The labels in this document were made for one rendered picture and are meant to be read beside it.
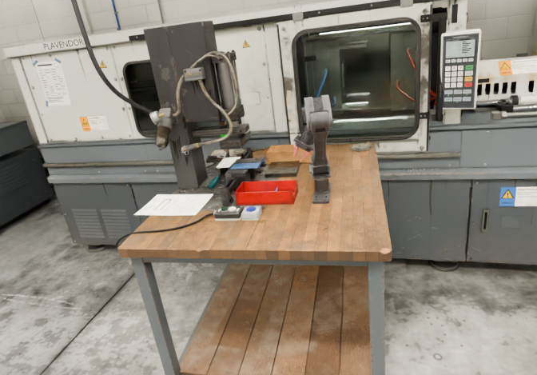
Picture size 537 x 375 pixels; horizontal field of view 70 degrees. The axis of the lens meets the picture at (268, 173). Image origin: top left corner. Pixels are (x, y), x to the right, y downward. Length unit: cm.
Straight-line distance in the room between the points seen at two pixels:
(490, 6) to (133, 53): 328
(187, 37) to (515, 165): 184
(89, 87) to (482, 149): 252
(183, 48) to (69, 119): 160
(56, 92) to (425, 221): 266
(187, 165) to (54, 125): 160
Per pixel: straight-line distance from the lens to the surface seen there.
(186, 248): 142
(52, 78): 316
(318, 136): 147
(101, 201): 326
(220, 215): 154
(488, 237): 266
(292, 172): 187
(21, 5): 623
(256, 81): 238
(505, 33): 452
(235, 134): 176
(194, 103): 177
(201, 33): 172
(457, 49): 213
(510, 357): 232
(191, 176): 190
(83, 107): 306
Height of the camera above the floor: 160
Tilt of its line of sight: 21 degrees down
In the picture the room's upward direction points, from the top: 8 degrees counter-clockwise
